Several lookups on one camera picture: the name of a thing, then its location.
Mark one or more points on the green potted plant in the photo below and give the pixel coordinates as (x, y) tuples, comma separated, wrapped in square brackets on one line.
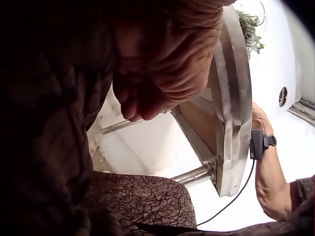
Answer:
[(248, 27)]

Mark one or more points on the window frame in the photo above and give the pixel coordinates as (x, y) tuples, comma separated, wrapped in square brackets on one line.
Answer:
[(302, 108)]

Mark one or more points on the person's right hand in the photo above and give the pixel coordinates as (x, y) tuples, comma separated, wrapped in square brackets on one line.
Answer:
[(262, 121)]

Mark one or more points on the round steel table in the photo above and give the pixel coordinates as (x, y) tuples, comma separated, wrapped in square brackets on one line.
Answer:
[(233, 103)]

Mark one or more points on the round wall vent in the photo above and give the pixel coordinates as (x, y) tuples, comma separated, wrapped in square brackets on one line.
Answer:
[(282, 96)]

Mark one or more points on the person's legs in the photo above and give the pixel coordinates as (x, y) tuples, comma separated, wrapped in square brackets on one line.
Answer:
[(150, 199)]

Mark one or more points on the person's body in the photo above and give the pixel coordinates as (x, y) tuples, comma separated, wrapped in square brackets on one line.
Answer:
[(41, 123)]

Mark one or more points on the black wrist band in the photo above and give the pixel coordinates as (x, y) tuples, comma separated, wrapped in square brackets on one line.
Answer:
[(258, 143)]

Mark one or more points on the person's left hand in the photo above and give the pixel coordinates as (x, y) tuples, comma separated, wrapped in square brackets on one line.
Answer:
[(172, 56)]

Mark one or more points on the person's left fingers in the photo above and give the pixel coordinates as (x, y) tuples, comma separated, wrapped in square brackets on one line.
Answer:
[(140, 108)]

